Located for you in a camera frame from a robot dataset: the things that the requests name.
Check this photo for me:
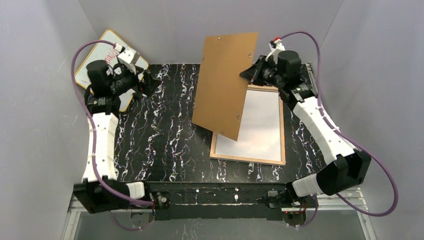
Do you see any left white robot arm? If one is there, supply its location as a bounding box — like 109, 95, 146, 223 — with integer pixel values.
73, 60, 161, 214

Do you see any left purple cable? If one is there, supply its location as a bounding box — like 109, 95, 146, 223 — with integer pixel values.
70, 39, 157, 232

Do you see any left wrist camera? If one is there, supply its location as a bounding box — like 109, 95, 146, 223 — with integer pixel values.
113, 44, 140, 75

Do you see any frame backing board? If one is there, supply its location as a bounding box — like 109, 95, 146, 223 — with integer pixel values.
192, 32, 258, 141

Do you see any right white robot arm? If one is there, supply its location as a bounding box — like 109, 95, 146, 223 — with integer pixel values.
239, 50, 371, 205

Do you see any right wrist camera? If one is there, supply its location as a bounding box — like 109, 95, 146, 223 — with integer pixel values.
265, 36, 286, 64

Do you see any aluminium rail base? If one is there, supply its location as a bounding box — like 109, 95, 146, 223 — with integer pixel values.
61, 62, 379, 240

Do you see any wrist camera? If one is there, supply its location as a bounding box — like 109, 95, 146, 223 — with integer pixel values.
265, 36, 286, 64
113, 44, 140, 75

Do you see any wooden picture frame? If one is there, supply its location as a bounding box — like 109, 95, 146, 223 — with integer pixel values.
209, 84, 287, 167

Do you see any printed photo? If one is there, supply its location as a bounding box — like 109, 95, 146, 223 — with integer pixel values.
214, 89, 283, 163

